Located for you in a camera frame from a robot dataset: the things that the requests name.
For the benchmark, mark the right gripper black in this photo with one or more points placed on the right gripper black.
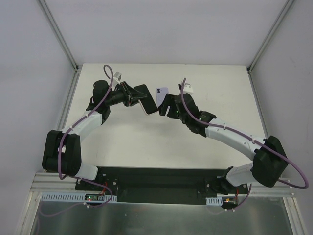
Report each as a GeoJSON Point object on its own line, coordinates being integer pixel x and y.
{"type": "Point", "coordinates": [172, 105]}

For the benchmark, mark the left aluminium frame post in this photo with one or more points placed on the left aluminium frame post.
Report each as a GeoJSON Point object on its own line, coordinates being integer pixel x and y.
{"type": "Point", "coordinates": [57, 33]}

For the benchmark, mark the aluminium rail front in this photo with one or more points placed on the aluminium rail front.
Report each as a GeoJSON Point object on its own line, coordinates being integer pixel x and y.
{"type": "Point", "coordinates": [50, 182]}

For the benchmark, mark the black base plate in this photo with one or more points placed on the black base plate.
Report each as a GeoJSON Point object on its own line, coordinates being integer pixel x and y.
{"type": "Point", "coordinates": [156, 185]}

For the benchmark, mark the phone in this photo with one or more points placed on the phone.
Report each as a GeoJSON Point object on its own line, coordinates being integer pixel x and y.
{"type": "Point", "coordinates": [148, 104]}

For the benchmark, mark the aluminium frame post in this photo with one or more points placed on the aluminium frame post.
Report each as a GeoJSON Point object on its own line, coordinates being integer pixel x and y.
{"type": "Point", "coordinates": [270, 34]}
{"type": "Point", "coordinates": [57, 33]}

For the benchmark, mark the white cable duct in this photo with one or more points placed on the white cable duct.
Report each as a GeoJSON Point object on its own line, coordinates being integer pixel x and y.
{"type": "Point", "coordinates": [214, 201]}
{"type": "Point", "coordinates": [77, 197]}

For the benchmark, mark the right aluminium frame post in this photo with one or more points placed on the right aluminium frame post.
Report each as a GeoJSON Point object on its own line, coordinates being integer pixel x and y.
{"type": "Point", "coordinates": [270, 34]}

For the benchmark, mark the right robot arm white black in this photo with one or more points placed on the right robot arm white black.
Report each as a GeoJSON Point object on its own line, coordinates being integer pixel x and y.
{"type": "Point", "coordinates": [265, 167]}

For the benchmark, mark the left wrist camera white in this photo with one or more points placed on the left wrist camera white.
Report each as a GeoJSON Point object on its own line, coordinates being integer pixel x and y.
{"type": "Point", "coordinates": [117, 78]}

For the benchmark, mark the right white cable duct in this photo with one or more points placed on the right white cable duct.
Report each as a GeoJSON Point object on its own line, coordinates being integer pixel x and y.
{"type": "Point", "coordinates": [214, 201]}

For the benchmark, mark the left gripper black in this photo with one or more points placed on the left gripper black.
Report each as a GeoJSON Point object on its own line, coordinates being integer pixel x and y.
{"type": "Point", "coordinates": [126, 94]}

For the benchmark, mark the left white cable duct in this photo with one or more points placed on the left white cable duct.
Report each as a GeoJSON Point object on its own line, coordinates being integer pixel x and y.
{"type": "Point", "coordinates": [77, 197]}

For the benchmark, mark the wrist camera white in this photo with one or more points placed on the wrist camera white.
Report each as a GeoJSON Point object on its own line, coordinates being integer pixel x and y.
{"type": "Point", "coordinates": [185, 87]}
{"type": "Point", "coordinates": [117, 78]}

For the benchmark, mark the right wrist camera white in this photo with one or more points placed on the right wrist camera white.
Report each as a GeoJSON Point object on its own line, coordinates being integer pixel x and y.
{"type": "Point", "coordinates": [185, 87]}

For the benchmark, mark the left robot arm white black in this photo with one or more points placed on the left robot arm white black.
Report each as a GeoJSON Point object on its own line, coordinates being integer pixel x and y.
{"type": "Point", "coordinates": [62, 153]}

